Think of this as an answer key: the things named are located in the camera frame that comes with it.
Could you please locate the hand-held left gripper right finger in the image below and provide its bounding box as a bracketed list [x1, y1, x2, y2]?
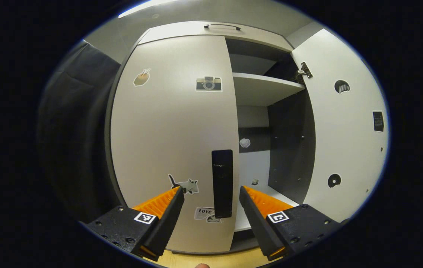
[239, 185, 342, 261]

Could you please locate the grey cabinet door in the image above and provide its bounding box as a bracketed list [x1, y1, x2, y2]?
[110, 35, 240, 254]
[290, 29, 389, 223]

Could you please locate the metal door hinge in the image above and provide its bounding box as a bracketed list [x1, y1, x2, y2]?
[295, 62, 313, 83]

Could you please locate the black door handle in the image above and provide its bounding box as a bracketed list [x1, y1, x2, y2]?
[211, 150, 233, 219]

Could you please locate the grey cabinet drawer front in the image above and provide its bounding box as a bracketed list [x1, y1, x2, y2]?
[137, 21, 294, 52]

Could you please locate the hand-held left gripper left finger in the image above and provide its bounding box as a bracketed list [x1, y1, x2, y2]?
[85, 185, 185, 262]

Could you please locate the grey double-door shoe cabinet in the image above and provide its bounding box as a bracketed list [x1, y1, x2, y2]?
[104, 20, 316, 255]

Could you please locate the white cabinet shelf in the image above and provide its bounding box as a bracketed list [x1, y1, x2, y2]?
[233, 72, 306, 107]

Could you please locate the black backdrop cloth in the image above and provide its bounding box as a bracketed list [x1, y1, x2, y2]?
[36, 40, 123, 224]

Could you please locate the metal drawer handle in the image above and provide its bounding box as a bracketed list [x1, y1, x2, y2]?
[203, 23, 241, 31]

